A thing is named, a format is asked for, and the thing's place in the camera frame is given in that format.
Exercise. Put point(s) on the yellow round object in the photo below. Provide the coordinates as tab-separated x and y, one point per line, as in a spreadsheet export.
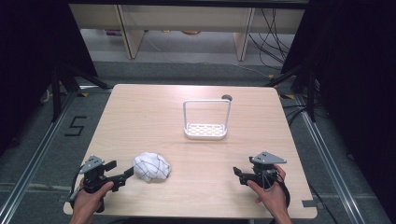
190	32

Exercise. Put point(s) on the yellow floor tape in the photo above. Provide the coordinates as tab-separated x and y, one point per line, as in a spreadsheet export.
82	94
288	96

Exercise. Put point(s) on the person's right hand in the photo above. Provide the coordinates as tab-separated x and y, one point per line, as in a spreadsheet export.
274	197

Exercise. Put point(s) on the person's left hand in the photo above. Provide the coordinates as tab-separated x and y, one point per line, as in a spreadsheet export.
88	202

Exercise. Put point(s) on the black curtain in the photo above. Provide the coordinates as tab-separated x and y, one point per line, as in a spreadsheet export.
28	62
358	77

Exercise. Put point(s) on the aluminium floor rail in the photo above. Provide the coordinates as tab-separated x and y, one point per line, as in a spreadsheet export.
330	161
34	158

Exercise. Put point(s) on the white checked cloth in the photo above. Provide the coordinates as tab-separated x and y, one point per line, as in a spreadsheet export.
151	167

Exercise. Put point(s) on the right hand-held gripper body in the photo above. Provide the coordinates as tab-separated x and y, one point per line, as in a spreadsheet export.
263	169

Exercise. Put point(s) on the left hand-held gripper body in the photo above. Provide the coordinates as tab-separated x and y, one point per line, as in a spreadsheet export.
93	177

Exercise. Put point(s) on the black metal stand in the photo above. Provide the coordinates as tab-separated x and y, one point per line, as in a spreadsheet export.
311	93
56	93

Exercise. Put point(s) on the white plastic rack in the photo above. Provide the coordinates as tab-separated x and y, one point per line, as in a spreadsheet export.
205	130

